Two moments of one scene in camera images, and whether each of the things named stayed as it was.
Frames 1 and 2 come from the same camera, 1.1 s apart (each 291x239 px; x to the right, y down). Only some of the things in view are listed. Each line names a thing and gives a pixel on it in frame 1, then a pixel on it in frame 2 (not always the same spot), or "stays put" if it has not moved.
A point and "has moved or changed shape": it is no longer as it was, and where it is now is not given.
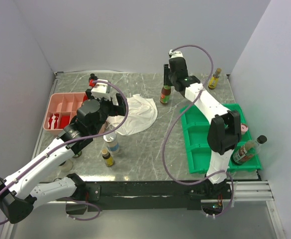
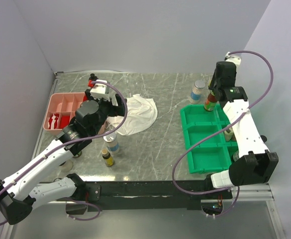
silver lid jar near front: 112,144 stays put
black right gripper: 166,70 to 211,86
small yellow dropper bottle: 109,160 stays put
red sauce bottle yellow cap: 165,94 has moved or changed shape
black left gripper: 115,109 stays put
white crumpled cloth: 142,114 stays put
